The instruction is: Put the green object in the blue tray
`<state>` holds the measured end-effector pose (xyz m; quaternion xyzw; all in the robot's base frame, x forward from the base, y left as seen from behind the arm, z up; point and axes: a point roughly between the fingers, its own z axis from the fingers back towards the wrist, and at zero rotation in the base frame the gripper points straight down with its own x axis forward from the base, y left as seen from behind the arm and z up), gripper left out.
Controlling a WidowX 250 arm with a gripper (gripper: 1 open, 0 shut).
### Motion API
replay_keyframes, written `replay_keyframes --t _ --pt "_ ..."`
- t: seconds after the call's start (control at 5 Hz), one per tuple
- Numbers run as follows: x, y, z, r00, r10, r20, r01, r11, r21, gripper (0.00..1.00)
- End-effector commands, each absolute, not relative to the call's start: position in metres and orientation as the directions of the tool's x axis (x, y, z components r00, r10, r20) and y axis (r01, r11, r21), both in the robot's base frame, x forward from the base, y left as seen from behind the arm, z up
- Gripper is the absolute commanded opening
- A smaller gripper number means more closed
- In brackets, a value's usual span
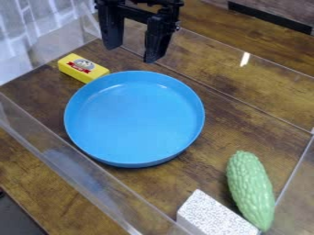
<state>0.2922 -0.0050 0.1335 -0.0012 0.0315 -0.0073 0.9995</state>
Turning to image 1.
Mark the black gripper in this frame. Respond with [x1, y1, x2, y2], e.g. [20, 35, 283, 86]
[95, 0, 185, 63]

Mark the clear acrylic enclosure wall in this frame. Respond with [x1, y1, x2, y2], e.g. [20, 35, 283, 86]
[0, 0, 314, 235]

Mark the blue round tray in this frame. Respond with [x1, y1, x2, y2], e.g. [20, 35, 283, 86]
[64, 71, 205, 168]

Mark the green bitter gourd toy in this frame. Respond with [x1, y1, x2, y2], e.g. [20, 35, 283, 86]
[226, 151, 275, 231]

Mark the yellow rectangular box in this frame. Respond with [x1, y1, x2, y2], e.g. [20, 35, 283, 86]
[58, 53, 111, 84]

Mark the white speckled foam block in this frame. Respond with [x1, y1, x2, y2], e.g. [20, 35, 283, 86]
[176, 189, 259, 235]

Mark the black baseboard strip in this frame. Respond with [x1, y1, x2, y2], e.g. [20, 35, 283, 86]
[227, 1, 314, 35]

